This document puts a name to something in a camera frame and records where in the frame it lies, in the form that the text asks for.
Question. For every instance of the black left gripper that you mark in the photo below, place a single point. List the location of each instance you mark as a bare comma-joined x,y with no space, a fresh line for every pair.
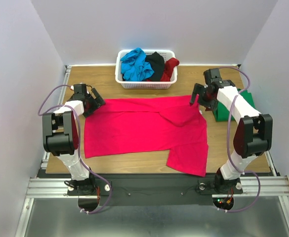
97,102

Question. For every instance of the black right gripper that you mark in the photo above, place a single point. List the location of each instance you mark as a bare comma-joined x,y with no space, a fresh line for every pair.
198,92

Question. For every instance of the pink red t shirt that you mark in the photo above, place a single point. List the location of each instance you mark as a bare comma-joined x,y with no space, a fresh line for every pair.
134,125

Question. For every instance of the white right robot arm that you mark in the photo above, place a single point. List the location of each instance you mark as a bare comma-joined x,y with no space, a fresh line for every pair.
253,135

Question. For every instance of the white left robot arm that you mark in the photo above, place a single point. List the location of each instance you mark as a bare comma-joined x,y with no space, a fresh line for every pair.
61,136

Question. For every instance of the dark red t shirt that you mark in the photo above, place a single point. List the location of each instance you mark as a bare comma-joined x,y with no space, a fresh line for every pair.
169,67

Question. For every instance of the white plastic basket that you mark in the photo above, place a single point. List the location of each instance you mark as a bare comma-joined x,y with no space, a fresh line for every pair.
166,54

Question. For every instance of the blue t shirt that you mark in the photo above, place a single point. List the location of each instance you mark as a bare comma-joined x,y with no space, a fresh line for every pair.
134,66

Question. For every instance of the black t shirt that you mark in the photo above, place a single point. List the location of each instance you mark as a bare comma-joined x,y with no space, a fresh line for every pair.
157,64

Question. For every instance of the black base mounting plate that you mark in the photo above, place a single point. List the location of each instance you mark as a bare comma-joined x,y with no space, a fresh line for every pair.
138,190

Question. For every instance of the aluminium frame rail left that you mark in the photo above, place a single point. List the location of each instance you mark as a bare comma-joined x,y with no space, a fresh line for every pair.
56,118

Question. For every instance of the aluminium frame rail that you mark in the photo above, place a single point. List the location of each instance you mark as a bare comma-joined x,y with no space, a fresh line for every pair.
272,183
56,118

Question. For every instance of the aluminium frame rail right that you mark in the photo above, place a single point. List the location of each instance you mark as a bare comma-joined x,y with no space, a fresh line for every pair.
272,183

